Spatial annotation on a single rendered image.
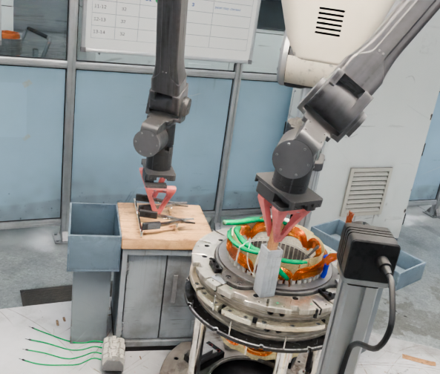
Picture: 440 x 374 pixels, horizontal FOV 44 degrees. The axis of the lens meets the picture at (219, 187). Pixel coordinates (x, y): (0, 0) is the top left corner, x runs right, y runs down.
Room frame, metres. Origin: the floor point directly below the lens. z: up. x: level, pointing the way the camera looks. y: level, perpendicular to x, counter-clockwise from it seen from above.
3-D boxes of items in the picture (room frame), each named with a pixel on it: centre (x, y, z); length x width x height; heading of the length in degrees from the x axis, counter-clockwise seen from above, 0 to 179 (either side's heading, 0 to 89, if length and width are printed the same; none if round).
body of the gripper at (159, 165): (1.16, 0.14, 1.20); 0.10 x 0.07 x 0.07; 17
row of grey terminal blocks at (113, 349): (0.98, 0.18, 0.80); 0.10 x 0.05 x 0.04; 11
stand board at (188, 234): (1.13, 0.11, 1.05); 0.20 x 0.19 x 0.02; 106
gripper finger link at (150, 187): (1.14, 0.13, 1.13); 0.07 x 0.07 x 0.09; 17
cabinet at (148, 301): (1.13, 0.11, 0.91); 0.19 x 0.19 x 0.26; 16
